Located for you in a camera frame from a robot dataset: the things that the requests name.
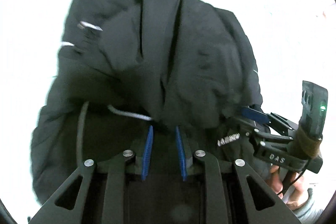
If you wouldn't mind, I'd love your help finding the black cable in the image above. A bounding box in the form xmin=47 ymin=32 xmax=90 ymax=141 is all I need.
xmin=281 ymin=160 xmax=308 ymax=197

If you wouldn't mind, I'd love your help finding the black hooded jacket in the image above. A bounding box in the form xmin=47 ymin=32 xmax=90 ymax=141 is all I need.
xmin=30 ymin=0 xmax=273 ymax=205

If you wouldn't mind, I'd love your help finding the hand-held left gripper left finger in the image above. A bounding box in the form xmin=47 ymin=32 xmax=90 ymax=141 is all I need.
xmin=28 ymin=126 xmax=154 ymax=224

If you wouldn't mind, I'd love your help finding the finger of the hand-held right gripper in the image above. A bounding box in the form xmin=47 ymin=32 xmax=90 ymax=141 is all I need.
xmin=231 ymin=106 xmax=269 ymax=136
xmin=268 ymin=112 xmax=299 ymax=137

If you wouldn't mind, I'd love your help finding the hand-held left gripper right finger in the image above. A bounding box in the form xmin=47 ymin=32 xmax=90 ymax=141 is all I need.
xmin=175 ymin=126 xmax=303 ymax=224

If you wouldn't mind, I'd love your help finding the person's right hand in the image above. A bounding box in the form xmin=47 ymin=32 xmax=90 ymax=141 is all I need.
xmin=269 ymin=164 xmax=308 ymax=204

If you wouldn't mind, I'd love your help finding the person's right forearm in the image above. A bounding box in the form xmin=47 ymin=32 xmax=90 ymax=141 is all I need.
xmin=287 ymin=188 xmax=326 ymax=224

